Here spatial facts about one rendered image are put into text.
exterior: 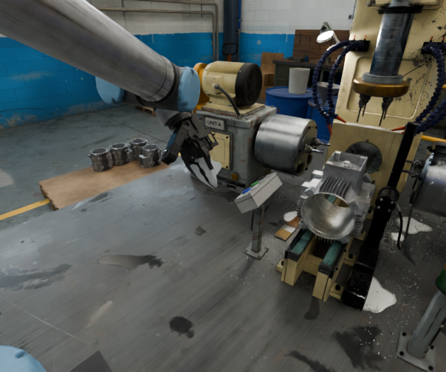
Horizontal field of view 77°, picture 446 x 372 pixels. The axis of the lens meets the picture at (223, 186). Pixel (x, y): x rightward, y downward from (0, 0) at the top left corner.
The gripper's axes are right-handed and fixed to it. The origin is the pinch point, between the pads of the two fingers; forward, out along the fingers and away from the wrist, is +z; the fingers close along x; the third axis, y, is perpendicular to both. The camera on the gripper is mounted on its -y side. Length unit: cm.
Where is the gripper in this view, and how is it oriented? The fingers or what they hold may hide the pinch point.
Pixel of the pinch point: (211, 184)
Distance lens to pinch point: 77.3
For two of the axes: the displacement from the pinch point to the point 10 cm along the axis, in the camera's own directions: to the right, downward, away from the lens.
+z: 5.1, 8.6, 0.8
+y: 5.7, -4.1, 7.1
